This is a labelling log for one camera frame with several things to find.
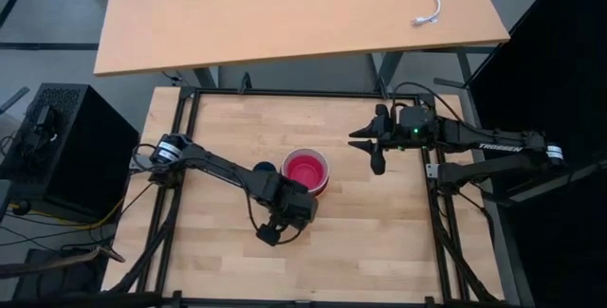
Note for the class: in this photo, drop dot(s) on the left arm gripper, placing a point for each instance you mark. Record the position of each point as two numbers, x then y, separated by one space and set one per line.
296 208

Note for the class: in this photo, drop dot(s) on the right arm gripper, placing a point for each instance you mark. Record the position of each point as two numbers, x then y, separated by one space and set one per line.
386 135

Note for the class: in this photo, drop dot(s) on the dark blue plastic cup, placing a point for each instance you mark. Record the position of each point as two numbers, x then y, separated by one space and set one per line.
264 167

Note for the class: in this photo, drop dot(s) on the white plastic bowl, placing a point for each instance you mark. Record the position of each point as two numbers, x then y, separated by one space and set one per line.
306 150

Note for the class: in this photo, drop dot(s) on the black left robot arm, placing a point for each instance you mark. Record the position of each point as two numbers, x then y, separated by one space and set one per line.
223 168

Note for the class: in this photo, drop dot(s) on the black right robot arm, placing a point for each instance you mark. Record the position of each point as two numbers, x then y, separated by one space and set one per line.
474 139

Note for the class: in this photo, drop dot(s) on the grey metal desk leg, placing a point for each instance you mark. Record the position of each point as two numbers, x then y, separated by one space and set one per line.
205 78
388 68

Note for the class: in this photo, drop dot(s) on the tan wooden desk top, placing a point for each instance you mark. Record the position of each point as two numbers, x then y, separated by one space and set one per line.
294 14

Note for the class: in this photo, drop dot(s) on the grey metal bar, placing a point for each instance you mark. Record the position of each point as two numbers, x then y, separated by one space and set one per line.
559 182

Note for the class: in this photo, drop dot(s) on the black side panel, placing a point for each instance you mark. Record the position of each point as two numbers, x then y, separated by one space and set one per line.
559 85

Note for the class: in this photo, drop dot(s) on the black computer case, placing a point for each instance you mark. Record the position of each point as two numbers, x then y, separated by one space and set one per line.
85 128

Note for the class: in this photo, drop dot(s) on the black aluminium table frame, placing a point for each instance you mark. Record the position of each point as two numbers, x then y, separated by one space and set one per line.
303 93

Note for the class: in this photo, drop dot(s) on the black frame bracket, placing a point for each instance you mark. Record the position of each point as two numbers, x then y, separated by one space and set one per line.
245 84

